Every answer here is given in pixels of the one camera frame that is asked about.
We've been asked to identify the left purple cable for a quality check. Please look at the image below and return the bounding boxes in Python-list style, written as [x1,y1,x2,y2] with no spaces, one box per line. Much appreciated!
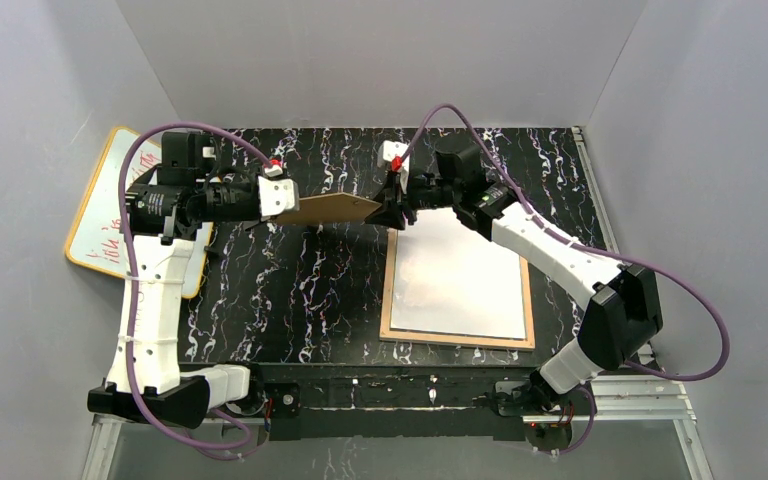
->
[117,121,286,462]

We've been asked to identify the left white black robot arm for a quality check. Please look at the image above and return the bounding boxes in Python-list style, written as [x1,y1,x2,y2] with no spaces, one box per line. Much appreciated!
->
[87,131,261,429]

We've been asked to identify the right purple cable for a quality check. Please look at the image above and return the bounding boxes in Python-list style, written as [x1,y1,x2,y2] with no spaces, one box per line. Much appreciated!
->
[397,103,732,458]

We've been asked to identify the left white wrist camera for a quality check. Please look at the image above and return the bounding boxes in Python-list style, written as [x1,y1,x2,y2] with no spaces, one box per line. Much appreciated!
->
[257,159,300,220]

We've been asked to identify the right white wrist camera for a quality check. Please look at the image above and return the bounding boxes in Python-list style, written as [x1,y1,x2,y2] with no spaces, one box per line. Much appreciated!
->
[376,140,410,173]

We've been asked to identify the aluminium rail base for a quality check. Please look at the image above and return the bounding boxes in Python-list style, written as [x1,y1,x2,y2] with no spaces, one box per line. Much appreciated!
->
[81,375,715,480]

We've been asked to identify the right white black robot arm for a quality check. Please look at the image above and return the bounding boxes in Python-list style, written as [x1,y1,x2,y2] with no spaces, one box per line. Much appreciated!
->
[364,141,663,411]

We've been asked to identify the brown fibreboard backing board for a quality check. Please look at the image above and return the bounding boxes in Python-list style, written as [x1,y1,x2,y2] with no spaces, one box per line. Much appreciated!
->
[272,192,381,226]

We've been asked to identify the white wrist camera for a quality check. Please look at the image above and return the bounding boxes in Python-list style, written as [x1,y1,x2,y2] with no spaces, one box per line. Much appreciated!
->
[257,159,300,220]
[376,140,410,173]

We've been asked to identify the black marble pattern mat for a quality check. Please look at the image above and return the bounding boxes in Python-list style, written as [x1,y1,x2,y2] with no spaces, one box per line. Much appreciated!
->
[178,127,606,367]

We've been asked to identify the purple cable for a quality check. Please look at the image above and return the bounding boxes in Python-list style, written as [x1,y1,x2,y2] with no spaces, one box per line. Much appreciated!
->
[117,121,286,462]
[397,103,732,458]

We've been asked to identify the wooden picture frame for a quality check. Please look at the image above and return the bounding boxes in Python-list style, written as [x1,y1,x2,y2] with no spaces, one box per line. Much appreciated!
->
[379,218,536,352]

